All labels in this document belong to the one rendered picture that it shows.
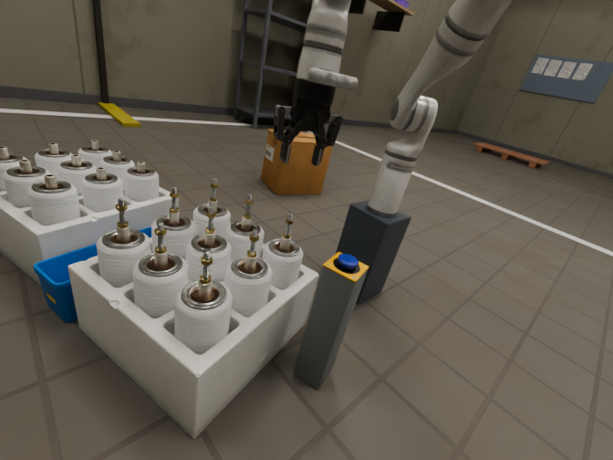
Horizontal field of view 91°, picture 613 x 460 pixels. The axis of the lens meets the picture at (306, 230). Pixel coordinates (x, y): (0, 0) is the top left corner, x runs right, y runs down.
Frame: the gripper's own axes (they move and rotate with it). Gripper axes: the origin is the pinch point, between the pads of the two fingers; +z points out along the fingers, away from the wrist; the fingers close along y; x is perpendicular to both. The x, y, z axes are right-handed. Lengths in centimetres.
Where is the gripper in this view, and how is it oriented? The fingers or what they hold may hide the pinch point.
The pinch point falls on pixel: (301, 157)
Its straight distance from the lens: 63.7
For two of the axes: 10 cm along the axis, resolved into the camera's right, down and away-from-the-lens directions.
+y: -8.9, 0.3, -4.6
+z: -2.0, 8.7, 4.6
